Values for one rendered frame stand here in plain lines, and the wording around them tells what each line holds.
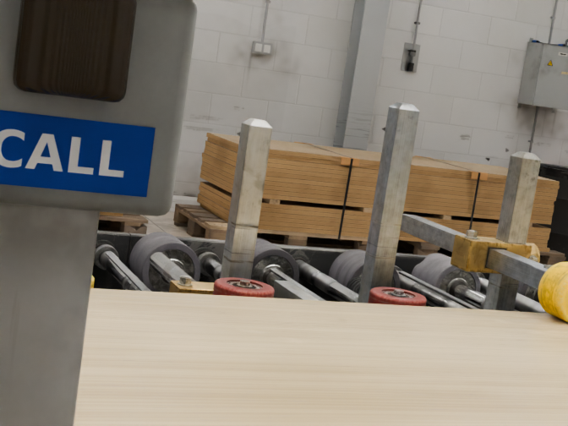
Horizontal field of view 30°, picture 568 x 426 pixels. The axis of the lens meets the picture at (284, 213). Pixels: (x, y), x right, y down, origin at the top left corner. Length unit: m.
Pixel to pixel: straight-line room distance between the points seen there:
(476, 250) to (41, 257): 1.39
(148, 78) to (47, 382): 0.10
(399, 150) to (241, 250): 0.28
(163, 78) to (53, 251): 0.06
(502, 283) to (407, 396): 0.71
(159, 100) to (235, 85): 7.61
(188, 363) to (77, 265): 0.72
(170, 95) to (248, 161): 1.20
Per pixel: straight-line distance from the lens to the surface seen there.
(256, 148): 1.50
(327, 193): 6.85
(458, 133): 8.75
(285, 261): 2.00
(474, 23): 8.75
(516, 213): 1.72
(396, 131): 1.59
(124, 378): 0.98
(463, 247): 1.69
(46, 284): 0.32
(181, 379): 0.99
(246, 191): 1.51
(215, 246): 2.07
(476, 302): 2.08
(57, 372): 0.33
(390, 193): 1.60
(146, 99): 0.30
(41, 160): 0.30
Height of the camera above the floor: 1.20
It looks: 8 degrees down
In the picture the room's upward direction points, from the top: 8 degrees clockwise
